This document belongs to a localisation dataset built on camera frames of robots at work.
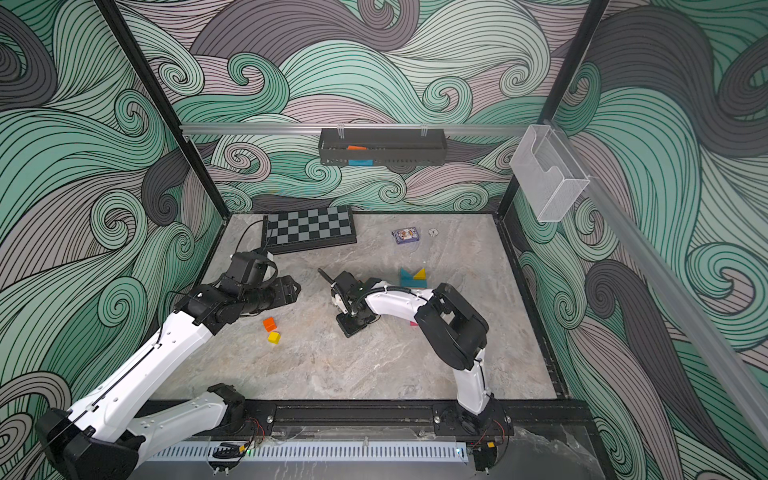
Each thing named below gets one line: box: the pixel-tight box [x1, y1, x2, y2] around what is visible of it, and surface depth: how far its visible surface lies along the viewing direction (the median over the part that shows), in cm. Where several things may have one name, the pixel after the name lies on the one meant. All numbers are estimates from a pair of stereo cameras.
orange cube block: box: [263, 317, 277, 332], surface depth 91 cm
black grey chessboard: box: [262, 205, 357, 255], surface depth 113 cm
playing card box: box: [391, 227, 420, 245], surface depth 113 cm
